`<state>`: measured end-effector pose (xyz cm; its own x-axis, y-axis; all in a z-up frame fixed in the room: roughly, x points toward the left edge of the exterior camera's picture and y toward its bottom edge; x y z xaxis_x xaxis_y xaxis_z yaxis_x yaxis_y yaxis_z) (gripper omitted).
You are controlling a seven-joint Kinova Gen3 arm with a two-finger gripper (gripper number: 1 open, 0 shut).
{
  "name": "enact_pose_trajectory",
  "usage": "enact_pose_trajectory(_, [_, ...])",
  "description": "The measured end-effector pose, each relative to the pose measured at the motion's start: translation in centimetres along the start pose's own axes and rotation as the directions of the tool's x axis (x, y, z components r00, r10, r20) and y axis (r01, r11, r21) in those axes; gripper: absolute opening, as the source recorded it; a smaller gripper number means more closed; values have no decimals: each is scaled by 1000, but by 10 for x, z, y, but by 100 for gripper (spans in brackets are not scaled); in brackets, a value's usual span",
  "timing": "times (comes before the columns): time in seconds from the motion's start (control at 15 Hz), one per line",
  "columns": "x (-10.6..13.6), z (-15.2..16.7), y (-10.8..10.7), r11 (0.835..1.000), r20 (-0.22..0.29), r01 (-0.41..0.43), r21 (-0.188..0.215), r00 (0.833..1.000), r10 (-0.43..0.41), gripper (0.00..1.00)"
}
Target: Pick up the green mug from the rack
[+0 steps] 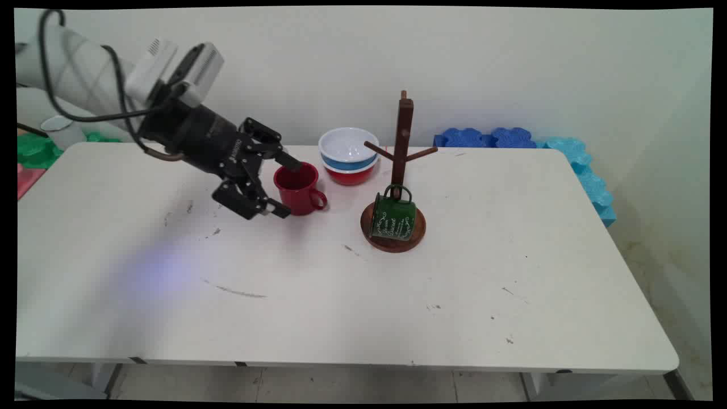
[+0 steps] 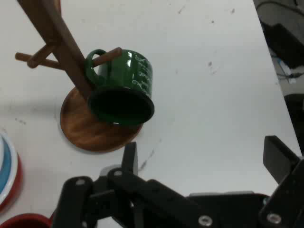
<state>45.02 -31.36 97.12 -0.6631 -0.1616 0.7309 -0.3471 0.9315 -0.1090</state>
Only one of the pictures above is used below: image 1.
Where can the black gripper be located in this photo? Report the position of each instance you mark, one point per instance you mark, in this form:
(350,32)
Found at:
(193,133)

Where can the green enamel mug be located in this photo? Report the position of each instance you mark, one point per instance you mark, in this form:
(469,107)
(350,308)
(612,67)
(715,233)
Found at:
(392,218)

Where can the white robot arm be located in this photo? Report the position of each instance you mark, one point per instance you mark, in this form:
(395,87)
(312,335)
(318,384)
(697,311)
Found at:
(74,62)

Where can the red enamel mug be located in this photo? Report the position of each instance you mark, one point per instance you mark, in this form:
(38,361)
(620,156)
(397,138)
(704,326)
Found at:
(298,196)

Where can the red bowl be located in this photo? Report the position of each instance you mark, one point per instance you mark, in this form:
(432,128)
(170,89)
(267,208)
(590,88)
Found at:
(349,177)

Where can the blue bowl white inside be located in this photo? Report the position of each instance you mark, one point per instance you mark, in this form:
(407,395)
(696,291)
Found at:
(347,145)

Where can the wooden mug tree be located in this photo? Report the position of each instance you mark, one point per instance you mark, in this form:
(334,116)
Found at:
(404,130)

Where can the white cup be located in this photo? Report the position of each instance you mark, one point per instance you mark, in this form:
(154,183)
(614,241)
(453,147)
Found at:
(65,133)

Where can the dark blue foam mat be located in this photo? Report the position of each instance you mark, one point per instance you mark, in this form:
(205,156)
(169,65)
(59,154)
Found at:
(463,138)
(513,138)

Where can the green foam mat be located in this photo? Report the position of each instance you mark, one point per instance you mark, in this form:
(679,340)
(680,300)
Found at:
(35,150)

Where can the pink foam mat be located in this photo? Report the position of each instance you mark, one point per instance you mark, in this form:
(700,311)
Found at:
(27,179)

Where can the grey table leg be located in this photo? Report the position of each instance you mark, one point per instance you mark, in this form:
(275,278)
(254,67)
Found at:
(105,379)

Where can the cyan foam mat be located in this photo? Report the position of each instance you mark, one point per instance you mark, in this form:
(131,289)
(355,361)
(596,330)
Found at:
(590,184)

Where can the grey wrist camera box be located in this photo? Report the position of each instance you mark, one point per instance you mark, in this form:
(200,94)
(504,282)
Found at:
(199,68)

